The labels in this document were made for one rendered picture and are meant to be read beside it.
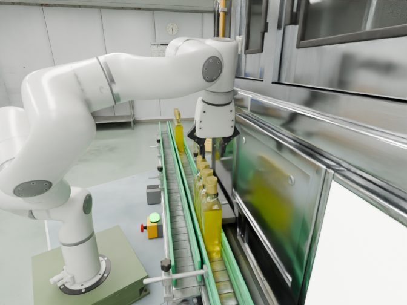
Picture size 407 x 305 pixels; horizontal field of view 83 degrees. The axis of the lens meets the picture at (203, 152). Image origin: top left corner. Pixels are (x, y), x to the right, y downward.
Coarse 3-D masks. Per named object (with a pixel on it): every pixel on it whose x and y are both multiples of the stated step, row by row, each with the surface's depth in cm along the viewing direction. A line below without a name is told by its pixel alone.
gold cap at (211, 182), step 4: (212, 176) 70; (208, 180) 67; (212, 180) 67; (216, 180) 68; (208, 184) 68; (212, 184) 67; (216, 184) 68; (208, 188) 68; (212, 188) 68; (216, 188) 69; (208, 192) 68; (212, 192) 68; (216, 192) 69
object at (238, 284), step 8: (184, 144) 168; (192, 160) 132; (192, 168) 135; (224, 240) 72; (224, 248) 72; (224, 256) 73; (232, 256) 66; (232, 264) 65; (232, 272) 67; (232, 280) 66; (240, 280) 59; (240, 288) 59; (240, 296) 60; (248, 296) 55; (240, 304) 60; (248, 304) 54
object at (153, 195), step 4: (148, 188) 128; (152, 188) 128; (156, 188) 129; (148, 192) 125; (152, 192) 125; (156, 192) 126; (160, 192) 127; (148, 196) 126; (152, 196) 126; (156, 196) 127; (160, 196) 127; (148, 200) 127; (152, 200) 127; (156, 200) 128; (160, 200) 128; (148, 204) 128
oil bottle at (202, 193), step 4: (200, 192) 76; (204, 192) 75; (200, 196) 75; (204, 196) 74; (216, 196) 75; (200, 200) 75; (200, 204) 75; (200, 208) 76; (200, 212) 76; (200, 216) 77; (200, 220) 77; (200, 224) 78; (200, 228) 79
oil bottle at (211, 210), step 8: (208, 200) 70; (216, 200) 70; (208, 208) 69; (216, 208) 69; (208, 216) 70; (216, 216) 70; (208, 224) 71; (216, 224) 71; (208, 232) 72; (216, 232) 72; (208, 240) 73; (216, 240) 74; (208, 248) 74; (216, 248) 75; (208, 256) 75; (216, 256) 76
